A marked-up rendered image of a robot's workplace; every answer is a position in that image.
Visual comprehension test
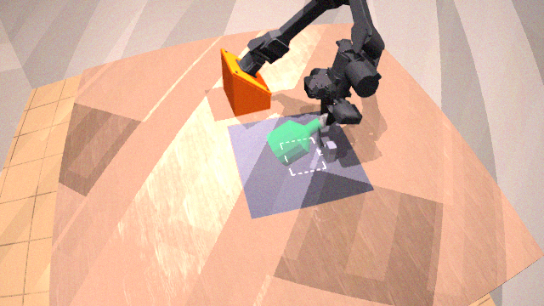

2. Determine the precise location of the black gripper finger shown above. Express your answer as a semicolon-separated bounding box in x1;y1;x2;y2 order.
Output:
320;97;334;115
326;105;336;126

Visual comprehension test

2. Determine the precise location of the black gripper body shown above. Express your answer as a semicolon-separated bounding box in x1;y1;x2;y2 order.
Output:
309;67;363;125

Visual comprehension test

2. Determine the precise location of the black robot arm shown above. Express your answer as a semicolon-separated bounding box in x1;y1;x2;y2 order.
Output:
235;0;385;100

